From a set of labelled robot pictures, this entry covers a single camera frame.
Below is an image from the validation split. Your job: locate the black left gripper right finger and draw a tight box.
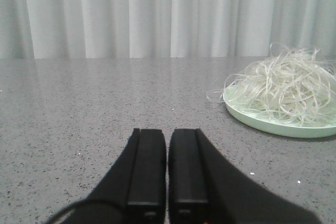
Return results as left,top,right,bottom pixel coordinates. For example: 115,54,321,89
169,129,319,223

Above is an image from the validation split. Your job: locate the white vermicelli noodle bundle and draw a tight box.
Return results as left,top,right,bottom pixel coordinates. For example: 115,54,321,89
206,42,335,127

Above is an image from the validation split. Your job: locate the white pleated curtain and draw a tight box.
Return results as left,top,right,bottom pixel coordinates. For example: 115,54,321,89
1,0,335,59

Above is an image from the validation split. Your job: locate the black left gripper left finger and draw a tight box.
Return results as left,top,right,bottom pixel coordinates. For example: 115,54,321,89
86,129,166,223

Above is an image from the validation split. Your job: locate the pale green round plate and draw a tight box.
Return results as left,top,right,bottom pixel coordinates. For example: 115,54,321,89
223,86,335,138

